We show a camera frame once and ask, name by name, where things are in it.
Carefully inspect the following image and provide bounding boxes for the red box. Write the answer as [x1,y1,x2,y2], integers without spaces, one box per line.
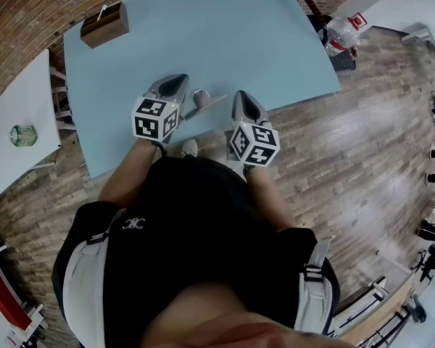
[0,254,33,331]

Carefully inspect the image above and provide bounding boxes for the person's left shoe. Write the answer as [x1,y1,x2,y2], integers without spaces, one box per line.
[181,138,199,159]

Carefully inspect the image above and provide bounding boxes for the black hose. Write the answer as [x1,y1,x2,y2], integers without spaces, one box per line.
[286,0,330,45]

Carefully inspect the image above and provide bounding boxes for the person's left forearm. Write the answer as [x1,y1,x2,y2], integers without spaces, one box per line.
[97,139,167,210]

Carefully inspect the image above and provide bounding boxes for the person's right forearm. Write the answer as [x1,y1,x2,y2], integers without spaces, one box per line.
[244,164,299,233]

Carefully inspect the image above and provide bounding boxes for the light blue table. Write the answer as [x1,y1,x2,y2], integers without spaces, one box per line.
[63,0,341,179]

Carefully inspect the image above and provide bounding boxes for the person's black t-shirt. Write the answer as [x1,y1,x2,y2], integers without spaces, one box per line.
[51,156,341,348]

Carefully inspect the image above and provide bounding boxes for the black office chair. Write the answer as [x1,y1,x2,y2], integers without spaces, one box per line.
[410,243,435,284]

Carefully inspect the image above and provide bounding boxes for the clear water bottle red label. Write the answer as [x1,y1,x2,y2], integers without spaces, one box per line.
[324,12,368,59]

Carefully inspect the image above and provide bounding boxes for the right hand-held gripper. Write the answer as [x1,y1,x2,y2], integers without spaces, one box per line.
[225,89,280,168]

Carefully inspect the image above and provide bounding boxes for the white desk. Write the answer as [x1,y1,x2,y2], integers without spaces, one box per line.
[401,0,435,62]

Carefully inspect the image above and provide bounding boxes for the glass jar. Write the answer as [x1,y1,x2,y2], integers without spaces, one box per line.
[9,123,38,149]

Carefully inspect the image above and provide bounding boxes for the wooden table white frame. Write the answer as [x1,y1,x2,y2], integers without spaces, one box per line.
[331,273,422,341]

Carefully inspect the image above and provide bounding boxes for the grey shoulder strap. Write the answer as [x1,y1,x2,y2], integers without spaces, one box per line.
[294,237,335,336]
[62,212,126,348]

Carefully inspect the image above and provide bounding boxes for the brown wooden box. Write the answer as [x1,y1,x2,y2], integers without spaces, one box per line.
[80,1,131,49]

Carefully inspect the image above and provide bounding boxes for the black wrist strap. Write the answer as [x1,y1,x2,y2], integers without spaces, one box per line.
[150,140,169,157]

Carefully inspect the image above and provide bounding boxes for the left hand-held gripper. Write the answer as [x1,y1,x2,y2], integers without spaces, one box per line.
[131,73,228,146]

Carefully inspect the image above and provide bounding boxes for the person's neck and chin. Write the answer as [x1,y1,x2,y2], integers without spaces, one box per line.
[141,284,349,348]

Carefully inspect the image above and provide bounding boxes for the black dotted mat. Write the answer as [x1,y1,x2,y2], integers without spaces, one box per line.
[329,54,357,73]

